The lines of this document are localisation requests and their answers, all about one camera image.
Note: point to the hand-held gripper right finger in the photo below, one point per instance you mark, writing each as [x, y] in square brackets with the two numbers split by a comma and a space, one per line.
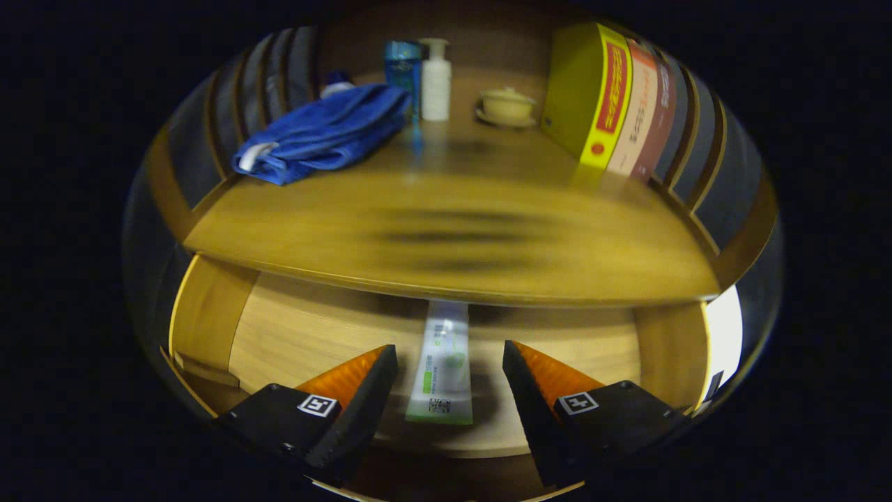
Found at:
[536, 418]

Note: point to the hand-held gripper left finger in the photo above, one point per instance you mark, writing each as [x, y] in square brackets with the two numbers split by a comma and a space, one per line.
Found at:
[359, 418]

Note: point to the white green toothpaste tube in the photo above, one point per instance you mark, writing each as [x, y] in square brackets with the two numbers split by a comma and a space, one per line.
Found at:
[439, 376]

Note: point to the wooden drawer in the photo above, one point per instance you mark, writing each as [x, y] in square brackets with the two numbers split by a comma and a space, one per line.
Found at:
[313, 328]

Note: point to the wooden countertop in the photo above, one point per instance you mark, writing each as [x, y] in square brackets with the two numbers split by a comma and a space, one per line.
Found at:
[313, 230]

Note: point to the white side table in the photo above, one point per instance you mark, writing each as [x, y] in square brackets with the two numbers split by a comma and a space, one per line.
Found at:
[725, 335]

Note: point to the blue folded towel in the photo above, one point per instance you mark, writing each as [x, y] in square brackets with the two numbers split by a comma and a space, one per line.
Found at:
[327, 132]

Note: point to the yellow lidded teacup with saucer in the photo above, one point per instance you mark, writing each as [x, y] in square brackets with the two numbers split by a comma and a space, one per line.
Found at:
[507, 107]

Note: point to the brown book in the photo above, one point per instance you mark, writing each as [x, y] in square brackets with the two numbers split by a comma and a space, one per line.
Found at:
[660, 122]

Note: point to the orange book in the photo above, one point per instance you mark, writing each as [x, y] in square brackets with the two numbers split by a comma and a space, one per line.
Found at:
[637, 111]

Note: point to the yellow book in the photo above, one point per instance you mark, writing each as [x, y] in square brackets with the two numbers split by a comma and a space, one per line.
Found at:
[571, 90]

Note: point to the small white blue-capped bottle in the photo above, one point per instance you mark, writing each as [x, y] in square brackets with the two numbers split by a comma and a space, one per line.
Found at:
[336, 87]

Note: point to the white pump bottle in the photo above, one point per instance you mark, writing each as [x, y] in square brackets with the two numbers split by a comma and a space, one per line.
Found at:
[436, 87]

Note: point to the teal blue box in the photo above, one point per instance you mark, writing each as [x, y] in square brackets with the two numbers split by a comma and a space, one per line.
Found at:
[403, 70]

